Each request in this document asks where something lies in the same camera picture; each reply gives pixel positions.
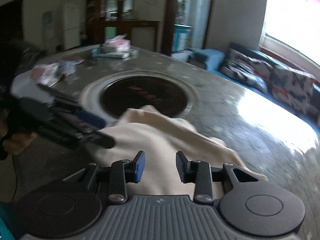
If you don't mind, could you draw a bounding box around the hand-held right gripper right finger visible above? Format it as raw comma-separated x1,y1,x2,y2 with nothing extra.
175,151,260,204

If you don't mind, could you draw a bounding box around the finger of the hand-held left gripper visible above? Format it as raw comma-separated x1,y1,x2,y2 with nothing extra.
74,127,116,149
37,83,107,129

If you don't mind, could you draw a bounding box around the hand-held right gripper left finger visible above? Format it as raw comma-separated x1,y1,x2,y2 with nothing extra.
62,151,146,204

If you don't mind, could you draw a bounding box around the cream long-sleeve garment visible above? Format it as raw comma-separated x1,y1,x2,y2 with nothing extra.
94,105,268,197

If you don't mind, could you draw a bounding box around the person's left hand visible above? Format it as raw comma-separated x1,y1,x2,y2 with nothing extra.
0,120,38,156

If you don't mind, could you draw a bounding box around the clear plastic bag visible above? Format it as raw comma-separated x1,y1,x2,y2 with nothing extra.
30,60,77,87

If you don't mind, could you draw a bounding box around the black round induction cooktop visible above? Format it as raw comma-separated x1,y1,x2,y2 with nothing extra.
99,76,189,119

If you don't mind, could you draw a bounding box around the white remote control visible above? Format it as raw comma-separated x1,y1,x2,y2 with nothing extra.
96,49,130,58

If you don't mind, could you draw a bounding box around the white tissue box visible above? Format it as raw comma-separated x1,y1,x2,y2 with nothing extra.
104,35,132,53

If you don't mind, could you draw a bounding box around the green board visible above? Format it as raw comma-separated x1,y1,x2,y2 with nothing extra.
104,27,117,44

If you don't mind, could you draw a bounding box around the white water dispenser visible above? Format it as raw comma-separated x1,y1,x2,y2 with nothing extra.
41,10,57,53

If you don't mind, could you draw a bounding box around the white refrigerator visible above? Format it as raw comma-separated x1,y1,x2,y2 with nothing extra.
62,2,82,51

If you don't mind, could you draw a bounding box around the dark wooden display cabinet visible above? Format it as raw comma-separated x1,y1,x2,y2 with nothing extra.
86,0,160,53

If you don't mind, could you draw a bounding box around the person's teal jacket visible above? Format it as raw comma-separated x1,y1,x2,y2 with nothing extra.
0,201,22,240

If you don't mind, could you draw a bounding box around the dark wooden door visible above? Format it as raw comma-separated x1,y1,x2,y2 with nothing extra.
0,0,25,45

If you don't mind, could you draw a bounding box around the teal sofa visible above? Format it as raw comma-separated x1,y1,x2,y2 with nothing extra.
189,42,320,128

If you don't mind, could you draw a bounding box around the blue bathroom cabinet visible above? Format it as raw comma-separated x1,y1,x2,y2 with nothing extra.
173,24,193,53

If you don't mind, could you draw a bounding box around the window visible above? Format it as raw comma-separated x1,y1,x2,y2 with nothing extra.
260,0,320,65

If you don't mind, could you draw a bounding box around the black cable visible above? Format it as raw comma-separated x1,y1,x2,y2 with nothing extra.
11,155,20,202

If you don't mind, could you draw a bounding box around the dark wooden door frame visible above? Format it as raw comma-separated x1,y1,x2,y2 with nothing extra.
161,0,215,55

